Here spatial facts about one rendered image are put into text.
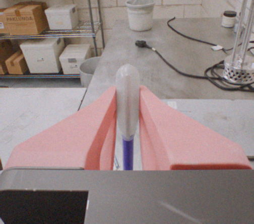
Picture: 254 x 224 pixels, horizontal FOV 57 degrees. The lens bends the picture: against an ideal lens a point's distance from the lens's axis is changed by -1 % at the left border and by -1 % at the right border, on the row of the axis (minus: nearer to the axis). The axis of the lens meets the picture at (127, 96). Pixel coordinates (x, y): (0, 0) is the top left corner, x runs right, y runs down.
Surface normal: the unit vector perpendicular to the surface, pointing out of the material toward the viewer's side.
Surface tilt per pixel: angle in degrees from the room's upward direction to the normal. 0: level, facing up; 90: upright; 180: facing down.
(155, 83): 0
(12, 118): 0
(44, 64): 92
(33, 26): 92
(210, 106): 0
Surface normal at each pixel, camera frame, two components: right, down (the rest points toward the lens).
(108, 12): -0.09, 0.58
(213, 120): -0.06, -0.82
